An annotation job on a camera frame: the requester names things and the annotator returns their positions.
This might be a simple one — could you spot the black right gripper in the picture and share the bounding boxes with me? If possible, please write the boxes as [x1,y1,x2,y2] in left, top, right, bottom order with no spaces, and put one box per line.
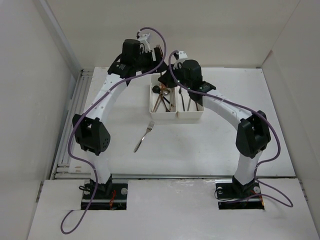
[159,63,192,90]

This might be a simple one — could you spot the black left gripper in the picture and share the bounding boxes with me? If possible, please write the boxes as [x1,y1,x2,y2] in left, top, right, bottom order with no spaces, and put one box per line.
[133,48,168,75]

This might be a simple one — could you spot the black metal fork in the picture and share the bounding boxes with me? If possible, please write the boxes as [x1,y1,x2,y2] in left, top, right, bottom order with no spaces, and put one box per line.
[178,87,185,112]

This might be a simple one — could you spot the copper spoon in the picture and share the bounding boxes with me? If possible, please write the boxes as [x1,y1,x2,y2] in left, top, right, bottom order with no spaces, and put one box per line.
[152,86,168,113]

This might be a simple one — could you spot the black spoon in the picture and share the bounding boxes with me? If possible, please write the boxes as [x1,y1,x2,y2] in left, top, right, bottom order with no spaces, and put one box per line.
[152,85,174,107]

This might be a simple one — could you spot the light wooden spoon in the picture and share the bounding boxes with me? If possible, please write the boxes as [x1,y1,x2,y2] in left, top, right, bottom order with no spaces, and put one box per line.
[169,88,175,112]

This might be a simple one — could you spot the silver fork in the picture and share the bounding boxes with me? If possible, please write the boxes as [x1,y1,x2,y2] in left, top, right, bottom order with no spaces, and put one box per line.
[133,120,155,153]

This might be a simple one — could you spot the silver spoon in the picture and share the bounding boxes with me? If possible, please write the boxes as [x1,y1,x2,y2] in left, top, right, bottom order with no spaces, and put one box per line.
[162,89,170,112]

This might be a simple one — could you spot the copper fork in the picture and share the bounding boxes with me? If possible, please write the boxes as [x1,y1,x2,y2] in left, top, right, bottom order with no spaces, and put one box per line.
[154,44,168,86]

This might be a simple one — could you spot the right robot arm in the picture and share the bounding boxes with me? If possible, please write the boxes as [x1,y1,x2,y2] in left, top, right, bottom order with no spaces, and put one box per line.
[158,59,271,197]

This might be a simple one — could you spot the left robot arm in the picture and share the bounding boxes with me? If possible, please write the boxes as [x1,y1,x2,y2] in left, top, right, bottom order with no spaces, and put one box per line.
[71,37,166,199]

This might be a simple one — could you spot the white right plastic container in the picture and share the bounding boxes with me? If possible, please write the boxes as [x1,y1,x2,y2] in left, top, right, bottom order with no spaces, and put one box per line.
[175,86,205,120]

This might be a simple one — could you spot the white plastic container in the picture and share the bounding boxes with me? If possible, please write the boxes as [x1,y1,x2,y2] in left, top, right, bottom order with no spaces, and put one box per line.
[149,74,177,120]
[175,86,205,120]

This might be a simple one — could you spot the white left plastic container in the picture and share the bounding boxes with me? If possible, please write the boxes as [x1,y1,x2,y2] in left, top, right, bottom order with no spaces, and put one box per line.
[149,74,177,120]

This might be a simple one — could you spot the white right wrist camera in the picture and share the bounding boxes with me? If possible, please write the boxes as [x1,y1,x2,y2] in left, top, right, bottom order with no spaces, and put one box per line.
[173,50,188,70]

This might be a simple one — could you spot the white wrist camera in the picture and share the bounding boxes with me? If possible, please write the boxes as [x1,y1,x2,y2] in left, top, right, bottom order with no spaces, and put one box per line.
[173,50,188,70]
[136,31,151,53]

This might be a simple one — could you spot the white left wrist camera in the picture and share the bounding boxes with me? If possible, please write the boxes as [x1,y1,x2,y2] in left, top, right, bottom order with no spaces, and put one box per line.
[136,31,151,53]

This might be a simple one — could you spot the aluminium rail front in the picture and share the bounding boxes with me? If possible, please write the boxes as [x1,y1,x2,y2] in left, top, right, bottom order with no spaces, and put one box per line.
[111,173,232,180]

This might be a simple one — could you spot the aluminium rail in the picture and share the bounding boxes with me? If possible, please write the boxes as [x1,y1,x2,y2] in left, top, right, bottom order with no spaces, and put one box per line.
[111,173,232,180]
[49,68,94,180]

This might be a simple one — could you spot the aluminium rail left side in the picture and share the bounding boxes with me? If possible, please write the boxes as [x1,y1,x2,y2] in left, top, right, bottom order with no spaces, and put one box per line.
[49,68,94,180]

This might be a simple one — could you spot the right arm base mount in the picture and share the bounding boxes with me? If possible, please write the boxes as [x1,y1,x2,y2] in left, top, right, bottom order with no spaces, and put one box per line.
[214,176,265,210]

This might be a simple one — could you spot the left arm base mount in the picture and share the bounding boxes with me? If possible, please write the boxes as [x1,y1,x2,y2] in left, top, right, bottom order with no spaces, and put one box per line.
[78,183,129,211]

